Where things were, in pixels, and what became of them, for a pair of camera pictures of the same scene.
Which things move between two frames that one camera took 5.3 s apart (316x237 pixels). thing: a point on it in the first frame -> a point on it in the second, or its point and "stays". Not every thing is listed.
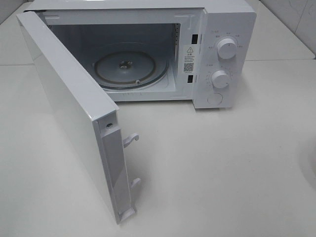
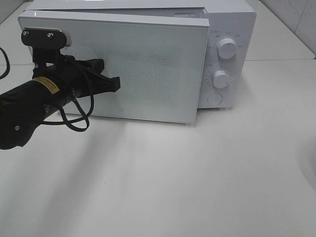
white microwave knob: [227, 48] stays
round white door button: [215, 98] stays
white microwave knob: [220, 79] stays
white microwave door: [94, 119] -> [161, 61]
